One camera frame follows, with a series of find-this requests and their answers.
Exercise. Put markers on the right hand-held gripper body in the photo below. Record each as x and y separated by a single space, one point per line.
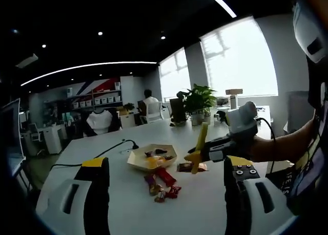
242 124

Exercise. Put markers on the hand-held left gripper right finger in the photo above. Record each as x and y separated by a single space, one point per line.
238 206

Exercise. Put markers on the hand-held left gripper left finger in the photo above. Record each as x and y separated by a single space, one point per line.
94 201

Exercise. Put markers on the yellow food tongs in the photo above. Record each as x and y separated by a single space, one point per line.
202 135

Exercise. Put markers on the dark brown candy food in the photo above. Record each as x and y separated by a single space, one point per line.
184 167

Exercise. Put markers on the small red candy food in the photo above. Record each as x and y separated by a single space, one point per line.
174 191

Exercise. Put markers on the cream paper food container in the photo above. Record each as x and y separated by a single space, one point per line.
135 160

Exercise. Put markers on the purple candy food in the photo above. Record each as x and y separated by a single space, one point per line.
153 185

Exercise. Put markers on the yellow snack food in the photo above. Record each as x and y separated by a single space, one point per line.
153 161

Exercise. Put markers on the small mixed-colour candy food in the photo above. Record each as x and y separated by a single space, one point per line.
160 196

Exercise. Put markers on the brown cardboard box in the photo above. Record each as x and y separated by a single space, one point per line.
234 91

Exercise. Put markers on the large green potted plant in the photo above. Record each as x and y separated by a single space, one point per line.
200 101

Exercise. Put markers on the black office chair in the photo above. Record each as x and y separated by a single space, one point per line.
178 112

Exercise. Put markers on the white mesh office chair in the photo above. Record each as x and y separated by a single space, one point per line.
156 112

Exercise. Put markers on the black chair with white shirt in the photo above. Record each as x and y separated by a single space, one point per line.
101 122

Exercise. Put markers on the person in patterned shirt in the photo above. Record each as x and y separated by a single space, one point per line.
317 153

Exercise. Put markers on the small green potted plant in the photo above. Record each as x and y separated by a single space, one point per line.
128 106

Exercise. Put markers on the metal shelf with white bins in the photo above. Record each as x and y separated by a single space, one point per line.
97 97

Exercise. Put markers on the monitor on stand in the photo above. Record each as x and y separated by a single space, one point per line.
10 129

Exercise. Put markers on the white chest-worn device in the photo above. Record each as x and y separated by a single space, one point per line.
311 32

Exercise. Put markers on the straight ceiling light strip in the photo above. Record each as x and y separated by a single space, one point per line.
220 1

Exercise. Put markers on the curved ceiling light strip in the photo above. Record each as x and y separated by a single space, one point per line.
87 67

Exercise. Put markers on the ceiling air conditioner unit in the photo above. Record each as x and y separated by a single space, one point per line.
27 60

